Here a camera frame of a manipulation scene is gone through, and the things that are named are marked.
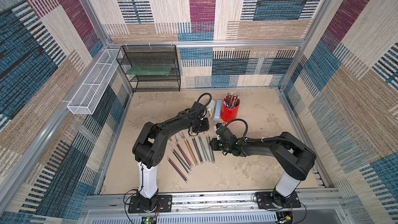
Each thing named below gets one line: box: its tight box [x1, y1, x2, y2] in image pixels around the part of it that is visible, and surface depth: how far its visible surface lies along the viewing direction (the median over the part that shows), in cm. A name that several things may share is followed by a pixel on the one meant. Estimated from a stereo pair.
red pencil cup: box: [220, 94, 240, 123], surface depth 96 cm
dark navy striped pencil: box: [191, 137, 205, 166], surface depth 93 cm
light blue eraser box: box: [213, 99, 223, 122], surface depth 104 cm
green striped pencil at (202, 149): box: [197, 135, 209, 164], surface depth 93 cm
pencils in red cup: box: [222, 92, 240, 110], surface depth 96 cm
